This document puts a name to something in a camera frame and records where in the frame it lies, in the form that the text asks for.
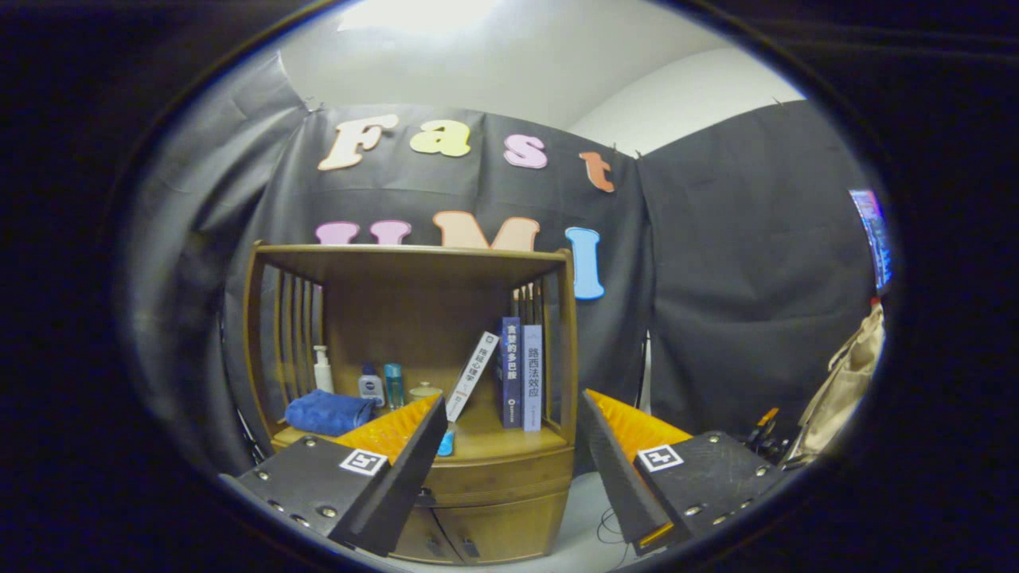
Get computer monitor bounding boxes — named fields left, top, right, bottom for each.
left=849, top=189, right=892, bottom=291

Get wooden cabinet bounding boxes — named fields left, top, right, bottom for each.
left=243, top=241, right=579, bottom=566

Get wide wooden cabinet door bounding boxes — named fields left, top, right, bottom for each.
left=434, top=489, right=570, bottom=564

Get dark blue book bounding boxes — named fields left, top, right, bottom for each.
left=500, top=317, right=523, bottom=431

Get white book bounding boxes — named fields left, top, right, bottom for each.
left=444, top=331, right=501, bottom=423

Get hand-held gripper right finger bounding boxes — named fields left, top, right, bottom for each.
left=576, top=388, right=789, bottom=555

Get pale lilac book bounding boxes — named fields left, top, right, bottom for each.
left=521, top=324, right=545, bottom=433

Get beige bag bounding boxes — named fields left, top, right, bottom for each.
left=784, top=302, right=886, bottom=466

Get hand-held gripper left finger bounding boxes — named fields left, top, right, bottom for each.
left=232, top=394, right=449, bottom=558

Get black backdrop cloth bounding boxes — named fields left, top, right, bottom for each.
left=119, top=48, right=876, bottom=478

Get wooden drawer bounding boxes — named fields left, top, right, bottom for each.
left=275, top=446, right=576, bottom=510

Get black and orange clamp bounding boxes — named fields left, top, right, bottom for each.
left=744, top=407, right=797, bottom=466

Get blue rolled towel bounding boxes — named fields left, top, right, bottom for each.
left=284, top=388, right=379, bottom=437

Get narrow wooden cabinet door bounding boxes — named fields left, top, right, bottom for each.
left=390, top=505, right=463, bottom=562

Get white bottle with blue cap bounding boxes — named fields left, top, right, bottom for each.
left=358, top=364, right=386, bottom=407

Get wooden countertop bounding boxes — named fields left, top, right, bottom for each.
left=272, top=398, right=576, bottom=462

